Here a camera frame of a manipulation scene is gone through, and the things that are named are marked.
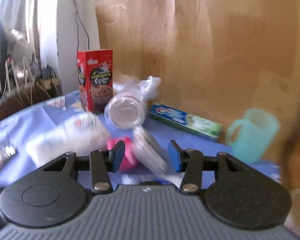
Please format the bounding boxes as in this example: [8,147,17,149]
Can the white wet wipes packet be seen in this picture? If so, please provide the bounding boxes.
[133,126,168,174]

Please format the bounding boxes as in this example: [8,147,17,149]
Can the teal plastic mug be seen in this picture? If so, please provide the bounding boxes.
[225,108,280,164]

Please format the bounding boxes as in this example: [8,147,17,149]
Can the plastic cups in bag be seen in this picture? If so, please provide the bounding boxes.
[104,72,161,130]

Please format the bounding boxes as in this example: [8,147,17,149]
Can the red cereal box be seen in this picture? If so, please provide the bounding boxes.
[77,49,113,114]

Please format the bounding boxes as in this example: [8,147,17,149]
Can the green blue toothpaste box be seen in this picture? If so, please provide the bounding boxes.
[149,103,222,142]

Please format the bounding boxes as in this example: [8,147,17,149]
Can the black wall cable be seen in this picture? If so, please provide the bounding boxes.
[70,0,91,51]

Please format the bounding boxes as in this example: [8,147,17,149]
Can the wooden panel board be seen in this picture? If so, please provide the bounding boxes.
[95,0,300,161]

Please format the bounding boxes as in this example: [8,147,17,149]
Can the pink fluffy knitted toy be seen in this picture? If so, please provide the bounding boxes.
[107,136,139,172]

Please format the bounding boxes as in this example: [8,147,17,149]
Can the large white tissue pack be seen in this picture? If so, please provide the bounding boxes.
[26,113,110,167]

